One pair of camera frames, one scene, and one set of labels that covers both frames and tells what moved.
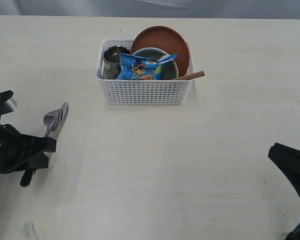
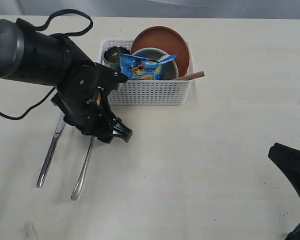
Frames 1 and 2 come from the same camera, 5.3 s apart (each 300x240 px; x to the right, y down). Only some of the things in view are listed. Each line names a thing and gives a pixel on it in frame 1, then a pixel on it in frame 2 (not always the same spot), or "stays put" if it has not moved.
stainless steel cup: (112, 65) stays put
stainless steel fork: (51, 120) -> (80, 180)
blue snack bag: (133, 68) stays put
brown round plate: (166, 39) stays put
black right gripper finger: (296, 164) stays put
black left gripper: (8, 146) -> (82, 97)
